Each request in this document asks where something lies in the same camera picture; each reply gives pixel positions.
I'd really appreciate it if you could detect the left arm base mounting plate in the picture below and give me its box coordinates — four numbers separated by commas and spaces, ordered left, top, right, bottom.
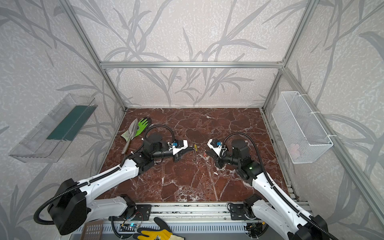
120, 204, 152, 221

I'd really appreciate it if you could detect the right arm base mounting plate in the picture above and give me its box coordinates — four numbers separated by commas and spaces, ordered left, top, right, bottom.
227, 203, 256, 220

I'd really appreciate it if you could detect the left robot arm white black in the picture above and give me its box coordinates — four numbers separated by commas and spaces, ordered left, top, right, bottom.
33, 133, 197, 235

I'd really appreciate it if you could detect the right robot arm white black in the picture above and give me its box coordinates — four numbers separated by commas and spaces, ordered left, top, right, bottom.
206, 133, 336, 240

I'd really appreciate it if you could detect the green black work glove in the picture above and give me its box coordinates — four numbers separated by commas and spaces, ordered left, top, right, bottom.
135, 117, 152, 137

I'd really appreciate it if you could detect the metal garden trowel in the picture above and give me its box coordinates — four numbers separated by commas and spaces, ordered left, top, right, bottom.
121, 119, 138, 155

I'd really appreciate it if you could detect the yellow black work glove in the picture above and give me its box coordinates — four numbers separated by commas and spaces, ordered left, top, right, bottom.
133, 217, 185, 240

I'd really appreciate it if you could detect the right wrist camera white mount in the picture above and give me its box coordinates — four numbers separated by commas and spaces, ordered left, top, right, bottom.
207, 139, 224, 149

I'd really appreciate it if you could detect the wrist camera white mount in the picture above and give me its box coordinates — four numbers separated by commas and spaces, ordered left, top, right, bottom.
207, 139, 224, 149
168, 140, 188, 149

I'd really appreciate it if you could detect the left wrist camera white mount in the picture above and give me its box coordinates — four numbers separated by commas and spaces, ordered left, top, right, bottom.
168, 140, 188, 149

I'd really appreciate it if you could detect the aluminium front rail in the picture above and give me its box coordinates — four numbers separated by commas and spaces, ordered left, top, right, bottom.
68, 201, 313, 226

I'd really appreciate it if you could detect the white wire mesh basket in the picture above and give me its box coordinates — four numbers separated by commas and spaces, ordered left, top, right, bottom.
272, 91, 334, 164

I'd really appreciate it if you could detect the clear plastic wall bin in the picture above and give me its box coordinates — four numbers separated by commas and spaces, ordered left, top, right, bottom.
9, 94, 98, 163

